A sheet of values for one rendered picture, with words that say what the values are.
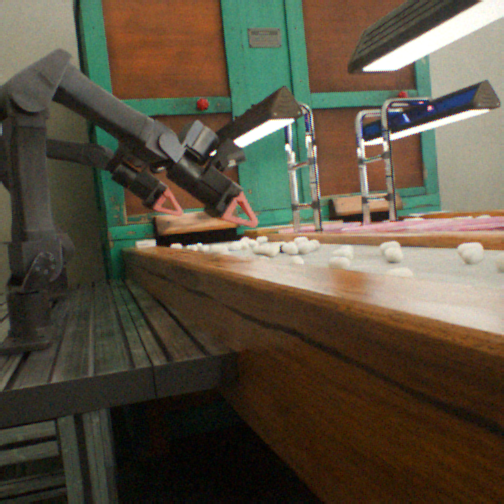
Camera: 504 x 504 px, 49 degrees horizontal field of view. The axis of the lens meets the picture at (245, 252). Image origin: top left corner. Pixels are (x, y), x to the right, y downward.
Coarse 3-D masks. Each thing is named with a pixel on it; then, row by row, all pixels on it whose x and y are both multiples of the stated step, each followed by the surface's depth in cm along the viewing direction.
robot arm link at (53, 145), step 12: (0, 144) 139; (48, 144) 140; (60, 144) 140; (72, 144) 140; (84, 144) 139; (96, 144) 139; (0, 156) 140; (48, 156) 141; (60, 156) 140; (72, 156) 140; (84, 156) 139; (0, 168) 140
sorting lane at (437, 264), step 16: (256, 256) 119; (288, 256) 110; (304, 256) 106; (320, 256) 103; (368, 256) 93; (384, 256) 90; (416, 256) 85; (432, 256) 83; (448, 256) 81; (496, 256) 75; (384, 272) 70; (416, 272) 67; (432, 272) 65; (448, 272) 64; (464, 272) 63; (480, 272) 61; (496, 272) 60; (496, 288) 50
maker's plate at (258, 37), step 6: (252, 30) 203; (258, 30) 204; (264, 30) 205; (270, 30) 206; (276, 30) 206; (252, 36) 203; (258, 36) 204; (264, 36) 205; (270, 36) 206; (276, 36) 206; (252, 42) 203; (258, 42) 204; (264, 42) 205; (270, 42) 206; (276, 42) 206
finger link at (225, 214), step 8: (232, 200) 108; (240, 200) 109; (224, 208) 108; (232, 208) 109; (248, 208) 111; (216, 216) 110; (224, 216) 108; (232, 216) 109; (248, 224) 111; (256, 224) 112
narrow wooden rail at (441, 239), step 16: (272, 240) 169; (288, 240) 157; (320, 240) 137; (336, 240) 129; (352, 240) 121; (368, 240) 115; (384, 240) 109; (400, 240) 104; (416, 240) 99; (432, 240) 95; (448, 240) 91; (464, 240) 87; (480, 240) 84; (496, 240) 81
